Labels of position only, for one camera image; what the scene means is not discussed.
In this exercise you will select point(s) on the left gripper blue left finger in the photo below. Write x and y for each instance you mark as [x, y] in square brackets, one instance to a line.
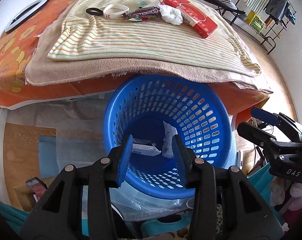
[124, 152]

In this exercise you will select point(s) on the yellow crate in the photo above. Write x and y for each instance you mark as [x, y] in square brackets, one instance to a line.
[255, 22]

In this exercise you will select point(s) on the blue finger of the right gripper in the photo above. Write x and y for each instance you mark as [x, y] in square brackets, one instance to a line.
[264, 116]
[256, 136]

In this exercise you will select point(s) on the clear plastic bag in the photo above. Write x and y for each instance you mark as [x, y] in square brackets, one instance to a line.
[135, 206]

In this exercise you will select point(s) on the smartphone on floor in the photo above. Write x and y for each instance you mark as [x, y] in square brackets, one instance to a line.
[37, 186]

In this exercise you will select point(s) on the white ring light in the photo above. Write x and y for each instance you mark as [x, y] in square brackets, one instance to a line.
[24, 15]

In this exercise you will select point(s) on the white tissue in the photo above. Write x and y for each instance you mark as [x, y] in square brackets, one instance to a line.
[170, 14]

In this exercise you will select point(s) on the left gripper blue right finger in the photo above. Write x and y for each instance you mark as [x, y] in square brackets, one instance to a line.
[182, 159]

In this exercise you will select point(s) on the right white gloved hand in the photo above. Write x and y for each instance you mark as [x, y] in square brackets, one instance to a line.
[279, 187]

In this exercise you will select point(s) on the beige towel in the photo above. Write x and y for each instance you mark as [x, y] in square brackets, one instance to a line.
[42, 71]

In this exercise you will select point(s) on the snickers candy wrapper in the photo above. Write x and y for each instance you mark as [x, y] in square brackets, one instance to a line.
[142, 14]

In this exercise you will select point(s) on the dark hanging jacket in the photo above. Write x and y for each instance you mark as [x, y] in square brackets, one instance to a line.
[276, 9]

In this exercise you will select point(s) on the black clothes rack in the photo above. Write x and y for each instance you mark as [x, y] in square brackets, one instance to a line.
[272, 31]

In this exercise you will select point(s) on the yellow striped towel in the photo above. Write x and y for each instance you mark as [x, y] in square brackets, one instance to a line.
[85, 37]

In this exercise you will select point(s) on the teal orange hand cream tube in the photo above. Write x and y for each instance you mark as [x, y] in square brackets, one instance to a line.
[142, 4]

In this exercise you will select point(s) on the white wristband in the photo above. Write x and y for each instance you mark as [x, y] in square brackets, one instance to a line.
[115, 11]

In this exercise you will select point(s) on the green white carton pack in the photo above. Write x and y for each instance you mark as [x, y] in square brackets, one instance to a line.
[145, 147]

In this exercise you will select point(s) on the blue plastic laundry basket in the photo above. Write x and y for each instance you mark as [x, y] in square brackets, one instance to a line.
[153, 109]

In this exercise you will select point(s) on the white paper printed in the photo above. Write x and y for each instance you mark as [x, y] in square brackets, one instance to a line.
[170, 132]

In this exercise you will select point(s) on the red box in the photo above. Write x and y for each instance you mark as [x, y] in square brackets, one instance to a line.
[197, 19]

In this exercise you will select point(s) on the orange floral bed sheet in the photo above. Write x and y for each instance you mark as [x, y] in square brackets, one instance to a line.
[16, 51]

